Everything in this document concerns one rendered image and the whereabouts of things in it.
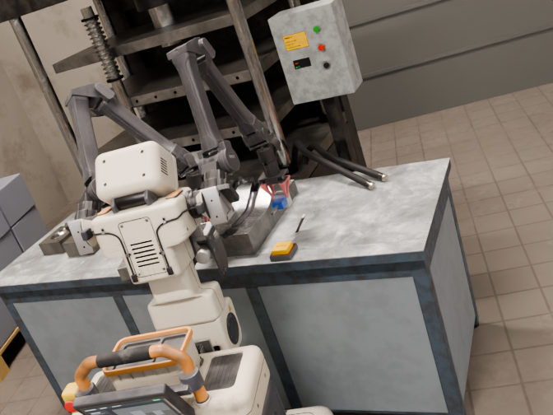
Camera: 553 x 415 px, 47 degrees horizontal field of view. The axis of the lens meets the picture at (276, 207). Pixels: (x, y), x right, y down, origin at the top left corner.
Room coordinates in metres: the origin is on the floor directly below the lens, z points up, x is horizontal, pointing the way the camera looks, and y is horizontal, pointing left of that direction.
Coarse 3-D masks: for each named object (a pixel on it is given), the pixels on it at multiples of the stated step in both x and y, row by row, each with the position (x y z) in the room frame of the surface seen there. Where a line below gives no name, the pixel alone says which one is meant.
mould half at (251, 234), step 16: (240, 192) 2.42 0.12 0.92; (240, 208) 2.34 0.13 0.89; (256, 208) 2.29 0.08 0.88; (272, 208) 2.30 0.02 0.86; (224, 224) 2.24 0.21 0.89; (240, 224) 2.19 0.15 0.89; (256, 224) 2.16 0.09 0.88; (272, 224) 2.26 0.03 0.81; (224, 240) 2.14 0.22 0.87; (240, 240) 2.11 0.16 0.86; (256, 240) 2.12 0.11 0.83
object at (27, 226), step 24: (0, 192) 4.04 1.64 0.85; (24, 192) 4.26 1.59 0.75; (0, 216) 3.91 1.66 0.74; (24, 216) 4.15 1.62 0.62; (0, 240) 3.82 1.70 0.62; (24, 240) 4.02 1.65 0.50; (0, 264) 3.71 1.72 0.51; (0, 312) 3.50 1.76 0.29; (0, 336) 3.40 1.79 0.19; (0, 360) 3.30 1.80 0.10
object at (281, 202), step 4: (276, 192) 2.19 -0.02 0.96; (280, 192) 2.18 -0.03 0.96; (276, 196) 2.16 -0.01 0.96; (280, 196) 2.16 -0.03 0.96; (284, 196) 2.15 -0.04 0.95; (276, 200) 2.15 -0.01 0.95; (280, 200) 2.14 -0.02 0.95; (284, 200) 2.13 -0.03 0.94; (288, 200) 2.15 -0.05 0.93; (272, 204) 2.13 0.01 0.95; (276, 204) 2.12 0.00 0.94; (280, 204) 2.12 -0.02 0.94; (284, 204) 2.13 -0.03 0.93; (288, 204) 2.15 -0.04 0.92; (276, 208) 2.10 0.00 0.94; (280, 208) 2.12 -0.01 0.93; (272, 212) 2.07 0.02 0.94
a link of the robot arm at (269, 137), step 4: (264, 128) 2.16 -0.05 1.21; (264, 132) 2.15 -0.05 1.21; (264, 136) 2.14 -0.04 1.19; (268, 136) 2.16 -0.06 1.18; (272, 136) 2.24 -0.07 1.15; (268, 140) 2.14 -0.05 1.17; (272, 140) 2.22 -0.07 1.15; (276, 140) 2.23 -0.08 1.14; (256, 144) 2.18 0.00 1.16; (260, 144) 2.15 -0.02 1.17; (264, 144) 2.15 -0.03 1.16; (272, 144) 2.20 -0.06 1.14; (276, 144) 2.21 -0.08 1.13; (280, 144) 2.24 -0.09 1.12; (252, 148) 2.16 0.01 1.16; (276, 148) 2.20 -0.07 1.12
